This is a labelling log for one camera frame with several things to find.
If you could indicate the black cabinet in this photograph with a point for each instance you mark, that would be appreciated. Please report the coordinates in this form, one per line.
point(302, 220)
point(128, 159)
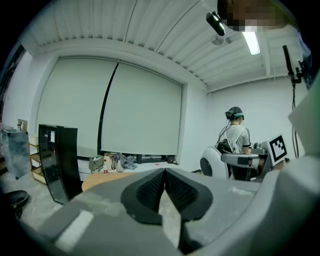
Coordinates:
point(62, 160)

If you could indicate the black head-worn camera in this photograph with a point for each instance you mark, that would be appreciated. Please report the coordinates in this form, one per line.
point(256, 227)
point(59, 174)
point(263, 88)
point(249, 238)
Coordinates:
point(215, 23)

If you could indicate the white round pod chair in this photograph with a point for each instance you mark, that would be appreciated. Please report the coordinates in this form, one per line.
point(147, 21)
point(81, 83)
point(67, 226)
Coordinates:
point(212, 162)

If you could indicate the ceiling tube light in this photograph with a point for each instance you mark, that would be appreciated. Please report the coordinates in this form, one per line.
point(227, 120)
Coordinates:
point(252, 42)

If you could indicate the white smoke detector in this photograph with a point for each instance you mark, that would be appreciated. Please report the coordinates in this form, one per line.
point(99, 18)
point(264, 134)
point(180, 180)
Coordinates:
point(217, 40)

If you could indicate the black tripod stand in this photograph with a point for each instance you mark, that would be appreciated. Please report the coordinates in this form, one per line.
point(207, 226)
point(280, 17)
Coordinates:
point(291, 75)

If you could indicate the black window frame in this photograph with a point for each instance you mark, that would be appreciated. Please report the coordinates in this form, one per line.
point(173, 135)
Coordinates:
point(106, 110)

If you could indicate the black round device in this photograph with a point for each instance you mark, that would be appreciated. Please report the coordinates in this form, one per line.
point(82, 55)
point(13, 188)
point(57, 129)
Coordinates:
point(17, 197)

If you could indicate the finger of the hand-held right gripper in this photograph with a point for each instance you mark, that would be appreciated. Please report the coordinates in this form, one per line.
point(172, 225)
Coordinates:
point(231, 160)

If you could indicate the person's face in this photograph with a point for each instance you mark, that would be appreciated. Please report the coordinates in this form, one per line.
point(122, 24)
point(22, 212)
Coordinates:
point(250, 12)

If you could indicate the oval wooden table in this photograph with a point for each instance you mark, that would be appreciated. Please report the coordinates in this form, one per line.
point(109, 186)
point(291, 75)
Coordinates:
point(105, 178)

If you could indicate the blue plaid shirt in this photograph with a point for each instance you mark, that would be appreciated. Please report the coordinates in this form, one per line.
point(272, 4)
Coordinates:
point(127, 161)

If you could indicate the red label bottle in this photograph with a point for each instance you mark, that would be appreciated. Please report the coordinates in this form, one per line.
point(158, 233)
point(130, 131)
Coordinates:
point(106, 170)

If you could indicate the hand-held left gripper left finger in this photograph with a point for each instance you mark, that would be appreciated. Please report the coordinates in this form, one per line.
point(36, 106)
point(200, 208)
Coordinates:
point(105, 225)

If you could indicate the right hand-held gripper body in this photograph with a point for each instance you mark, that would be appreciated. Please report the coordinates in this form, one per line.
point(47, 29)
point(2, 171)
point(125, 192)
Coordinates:
point(277, 150)

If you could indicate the olive green bag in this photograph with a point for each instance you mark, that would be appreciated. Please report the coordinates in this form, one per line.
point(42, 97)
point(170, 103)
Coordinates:
point(96, 163)

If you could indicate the clear plastic container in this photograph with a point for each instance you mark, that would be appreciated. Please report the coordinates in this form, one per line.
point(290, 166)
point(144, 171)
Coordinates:
point(15, 152)

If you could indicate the wide white roller blind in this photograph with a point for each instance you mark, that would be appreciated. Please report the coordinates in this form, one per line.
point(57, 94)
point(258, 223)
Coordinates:
point(142, 112)

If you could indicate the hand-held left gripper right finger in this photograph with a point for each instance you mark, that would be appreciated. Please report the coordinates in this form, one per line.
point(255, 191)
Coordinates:
point(215, 217)

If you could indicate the narrow white roller blind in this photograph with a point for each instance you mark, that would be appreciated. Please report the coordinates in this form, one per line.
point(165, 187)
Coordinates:
point(75, 105)

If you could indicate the wooden shelf unit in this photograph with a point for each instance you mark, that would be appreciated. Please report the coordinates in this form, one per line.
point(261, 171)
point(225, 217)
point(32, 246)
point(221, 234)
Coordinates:
point(37, 160)

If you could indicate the beige bag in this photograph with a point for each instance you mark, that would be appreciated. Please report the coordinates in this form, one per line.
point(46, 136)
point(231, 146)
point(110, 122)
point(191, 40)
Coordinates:
point(110, 161)

